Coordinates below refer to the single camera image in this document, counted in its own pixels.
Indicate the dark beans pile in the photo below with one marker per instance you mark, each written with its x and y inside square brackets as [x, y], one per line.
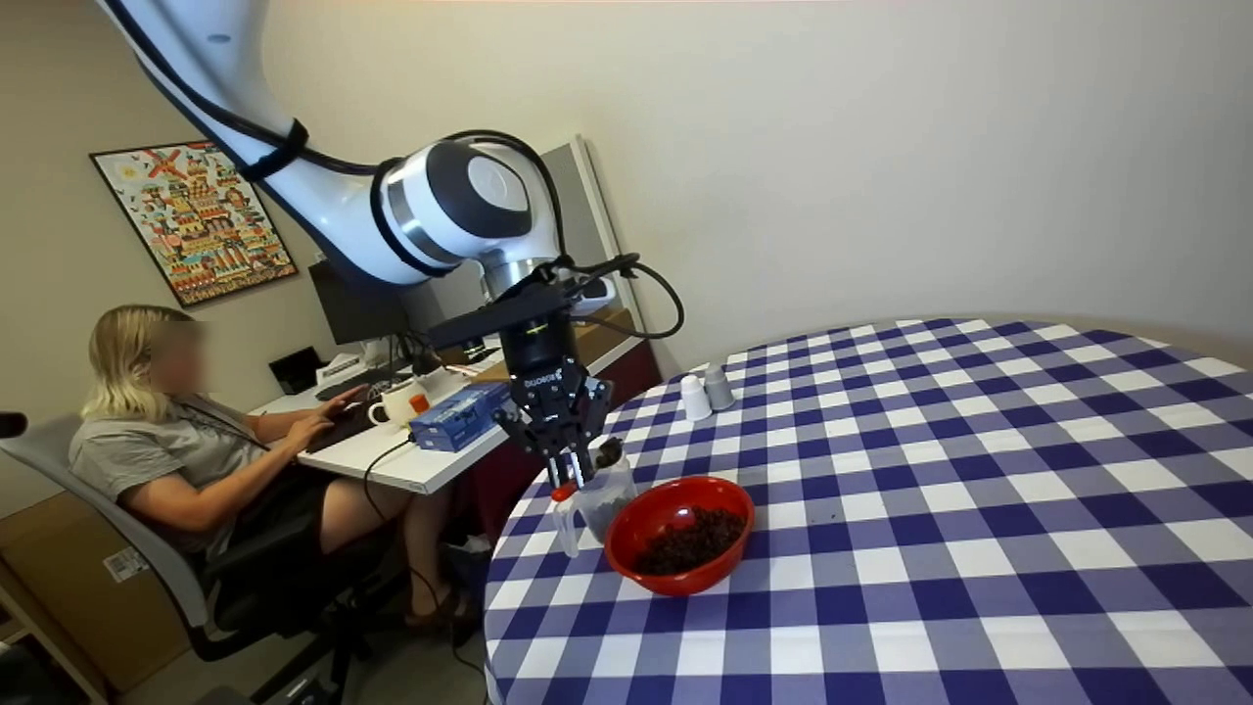
[692, 540]

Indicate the colourful framed poster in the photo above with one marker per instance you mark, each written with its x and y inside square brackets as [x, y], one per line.
[197, 220]

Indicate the blue electronics box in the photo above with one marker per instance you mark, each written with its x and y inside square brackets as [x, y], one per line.
[456, 416]

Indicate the grey black office chair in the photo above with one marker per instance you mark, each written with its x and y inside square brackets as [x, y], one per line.
[157, 563]

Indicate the seated blonde woman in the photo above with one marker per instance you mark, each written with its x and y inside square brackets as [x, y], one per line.
[141, 451]

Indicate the black computer monitor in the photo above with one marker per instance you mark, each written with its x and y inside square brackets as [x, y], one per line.
[358, 311]

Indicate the blue white checkered tablecloth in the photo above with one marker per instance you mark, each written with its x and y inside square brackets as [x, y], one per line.
[982, 521]

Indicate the large brown cardboard carton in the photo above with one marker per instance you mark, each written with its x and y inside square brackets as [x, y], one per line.
[80, 600]

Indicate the white mug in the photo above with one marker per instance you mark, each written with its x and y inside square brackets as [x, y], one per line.
[392, 410]

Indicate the small grey shaker bottle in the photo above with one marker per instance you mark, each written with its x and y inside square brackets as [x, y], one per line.
[718, 390]

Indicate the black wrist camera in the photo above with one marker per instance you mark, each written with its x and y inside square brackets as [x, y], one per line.
[524, 303]

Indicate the white office desk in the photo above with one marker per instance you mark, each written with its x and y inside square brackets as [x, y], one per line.
[405, 464]

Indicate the red bowl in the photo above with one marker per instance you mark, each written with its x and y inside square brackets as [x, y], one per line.
[628, 554]

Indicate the black keyboard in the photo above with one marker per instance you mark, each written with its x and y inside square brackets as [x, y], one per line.
[341, 423]

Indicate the small white shaker bottle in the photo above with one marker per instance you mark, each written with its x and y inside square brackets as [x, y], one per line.
[693, 396]

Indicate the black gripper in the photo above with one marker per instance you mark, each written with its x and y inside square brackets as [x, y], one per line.
[554, 396]

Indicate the small black desk device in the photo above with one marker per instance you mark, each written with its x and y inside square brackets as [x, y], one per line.
[300, 369]

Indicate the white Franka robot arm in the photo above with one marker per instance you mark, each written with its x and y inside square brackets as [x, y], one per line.
[432, 209]

